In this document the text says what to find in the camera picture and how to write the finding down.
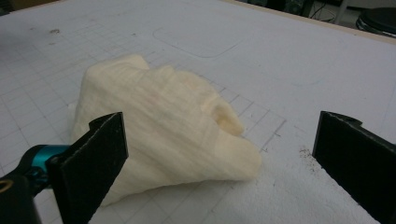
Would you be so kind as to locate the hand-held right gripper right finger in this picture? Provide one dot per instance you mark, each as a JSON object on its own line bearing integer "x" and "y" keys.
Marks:
{"x": 358, "y": 161}

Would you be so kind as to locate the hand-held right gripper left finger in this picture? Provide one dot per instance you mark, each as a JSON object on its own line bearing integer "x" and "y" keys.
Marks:
{"x": 90, "y": 161}

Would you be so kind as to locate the cream cloth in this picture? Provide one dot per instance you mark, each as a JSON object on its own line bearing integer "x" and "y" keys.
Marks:
{"x": 162, "y": 109}

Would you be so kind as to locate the white grid mat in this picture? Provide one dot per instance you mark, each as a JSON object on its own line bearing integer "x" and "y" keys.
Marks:
{"x": 280, "y": 77}

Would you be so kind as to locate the black round stool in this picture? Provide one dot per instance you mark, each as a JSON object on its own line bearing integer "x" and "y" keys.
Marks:
{"x": 379, "y": 20}

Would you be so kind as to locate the white desk leg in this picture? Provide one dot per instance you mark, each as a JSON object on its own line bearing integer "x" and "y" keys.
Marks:
{"x": 341, "y": 11}

